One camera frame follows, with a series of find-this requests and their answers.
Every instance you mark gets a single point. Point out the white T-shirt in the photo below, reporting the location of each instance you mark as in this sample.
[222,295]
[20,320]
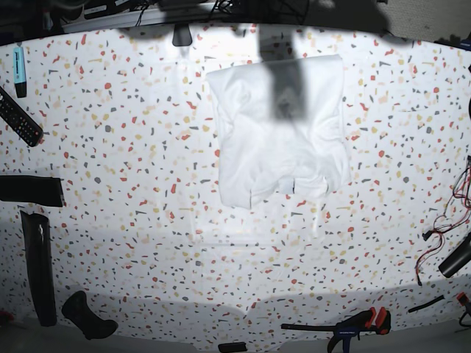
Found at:
[280,129]

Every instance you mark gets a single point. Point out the small black block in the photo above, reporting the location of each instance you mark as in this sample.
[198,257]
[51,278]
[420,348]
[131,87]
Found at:
[234,347]

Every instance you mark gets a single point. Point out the black orange bar clamp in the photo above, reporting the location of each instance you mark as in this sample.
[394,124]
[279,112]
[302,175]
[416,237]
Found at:
[352,327]

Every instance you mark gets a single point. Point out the long black tube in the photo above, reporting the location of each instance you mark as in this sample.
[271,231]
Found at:
[39,266]

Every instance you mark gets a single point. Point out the black TV remote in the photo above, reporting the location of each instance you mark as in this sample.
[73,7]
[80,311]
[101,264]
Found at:
[21,123]

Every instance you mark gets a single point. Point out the black cylinder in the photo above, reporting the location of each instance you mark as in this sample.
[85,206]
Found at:
[457,259]

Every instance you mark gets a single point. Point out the blue highlighter marker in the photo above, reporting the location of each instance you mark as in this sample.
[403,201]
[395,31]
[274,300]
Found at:
[19,72]

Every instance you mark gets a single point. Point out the black bracket on rail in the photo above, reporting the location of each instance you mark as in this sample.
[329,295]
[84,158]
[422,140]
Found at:
[182,35]

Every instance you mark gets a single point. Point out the aluminium extrusion rail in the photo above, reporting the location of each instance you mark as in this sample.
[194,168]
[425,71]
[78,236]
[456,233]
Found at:
[121,20]

